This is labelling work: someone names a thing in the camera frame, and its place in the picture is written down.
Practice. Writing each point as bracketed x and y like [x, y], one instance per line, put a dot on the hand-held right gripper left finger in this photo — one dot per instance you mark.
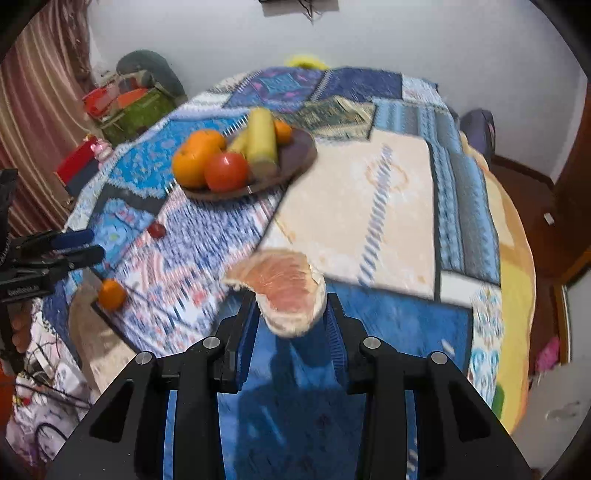
[247, 332]

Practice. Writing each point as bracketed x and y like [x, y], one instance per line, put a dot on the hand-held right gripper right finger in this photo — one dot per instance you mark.
[334, 341]

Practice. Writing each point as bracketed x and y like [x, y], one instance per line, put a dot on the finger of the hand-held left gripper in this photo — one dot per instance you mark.
[74, 237]
[85, 258]

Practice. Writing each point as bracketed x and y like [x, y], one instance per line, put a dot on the small orange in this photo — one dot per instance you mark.
[283, 132]
[112, 294]

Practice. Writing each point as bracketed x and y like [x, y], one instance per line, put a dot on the pink pomelo slice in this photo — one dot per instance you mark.
[281, 286]

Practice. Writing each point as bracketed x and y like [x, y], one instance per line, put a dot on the small dark red fruit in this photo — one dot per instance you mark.
[157, 230]

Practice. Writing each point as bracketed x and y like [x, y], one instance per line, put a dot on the large orange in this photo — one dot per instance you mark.
[189, 168]
[210, 140]

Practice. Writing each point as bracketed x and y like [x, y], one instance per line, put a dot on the red tomato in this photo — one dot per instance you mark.
[226, 171]

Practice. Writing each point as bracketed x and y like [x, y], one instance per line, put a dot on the purple plate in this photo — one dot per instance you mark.
[300, 152]

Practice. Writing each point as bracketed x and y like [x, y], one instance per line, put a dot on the person's left hand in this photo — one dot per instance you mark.
[22, 334]

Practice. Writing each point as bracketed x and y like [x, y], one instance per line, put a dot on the red flat box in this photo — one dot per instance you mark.
[76, 164]

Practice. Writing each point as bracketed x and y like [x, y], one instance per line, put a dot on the small pink toy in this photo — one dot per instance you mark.
[102, 150]

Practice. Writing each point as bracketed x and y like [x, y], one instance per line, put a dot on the floral bed sheet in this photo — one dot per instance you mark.
[51, 383]

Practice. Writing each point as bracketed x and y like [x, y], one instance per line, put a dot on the green cardboard box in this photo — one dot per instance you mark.
[138, 115]

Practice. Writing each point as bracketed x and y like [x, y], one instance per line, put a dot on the red bag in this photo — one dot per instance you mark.
[94, 99]

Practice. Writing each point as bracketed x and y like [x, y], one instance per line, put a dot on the striped brown curtain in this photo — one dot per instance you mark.
[41, 92]

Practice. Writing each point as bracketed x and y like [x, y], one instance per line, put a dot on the blue patchwork blanket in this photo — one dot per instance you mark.
[392, 184]

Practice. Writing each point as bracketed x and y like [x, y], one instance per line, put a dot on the yellow fleece blanket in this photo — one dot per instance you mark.
[512, 286]

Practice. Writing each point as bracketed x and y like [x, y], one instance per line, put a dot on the pink soft item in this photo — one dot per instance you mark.
[548, 354]

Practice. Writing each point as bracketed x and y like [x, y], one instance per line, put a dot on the purple grey backpack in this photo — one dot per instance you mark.
[478, 131]

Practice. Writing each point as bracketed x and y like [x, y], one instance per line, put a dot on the yellow foam arc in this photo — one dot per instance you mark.
[304, 61]

